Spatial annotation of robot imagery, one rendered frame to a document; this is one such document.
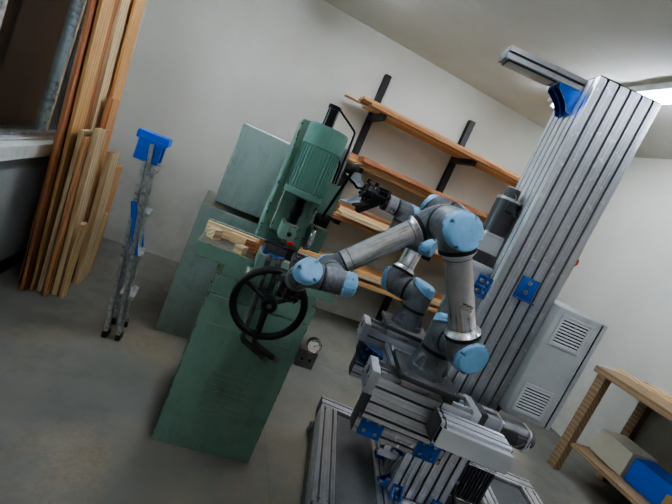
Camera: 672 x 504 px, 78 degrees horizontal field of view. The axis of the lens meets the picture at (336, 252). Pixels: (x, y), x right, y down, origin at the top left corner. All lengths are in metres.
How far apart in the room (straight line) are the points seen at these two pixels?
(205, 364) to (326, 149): 1.02
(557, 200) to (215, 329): 1.42
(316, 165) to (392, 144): 2.64
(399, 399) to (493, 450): 0.34
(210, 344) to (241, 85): 2.74
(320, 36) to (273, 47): 0.44
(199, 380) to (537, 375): 1.36
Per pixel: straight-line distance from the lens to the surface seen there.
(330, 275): 1.18
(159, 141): 2.44
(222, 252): 1.71
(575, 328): 1.84
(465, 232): 1.25
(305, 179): 1.74
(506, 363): 1.84
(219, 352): 1.86
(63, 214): 2.87
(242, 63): 4.11
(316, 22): 4.24
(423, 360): 1.56
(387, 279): 2.05
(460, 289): 1.33
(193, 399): 1.98
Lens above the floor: 1.33
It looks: 9 degrees down
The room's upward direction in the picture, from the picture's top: 24 degrees clockwise
